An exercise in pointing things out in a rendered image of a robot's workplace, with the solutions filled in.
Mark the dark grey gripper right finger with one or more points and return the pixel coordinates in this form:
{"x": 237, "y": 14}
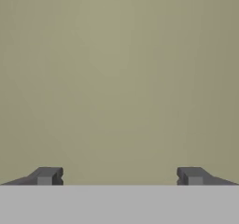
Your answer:
{"x": 193, "y": 175}

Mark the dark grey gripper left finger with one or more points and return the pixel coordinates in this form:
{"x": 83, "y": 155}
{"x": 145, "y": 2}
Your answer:
{"x": 46, "y": 175}

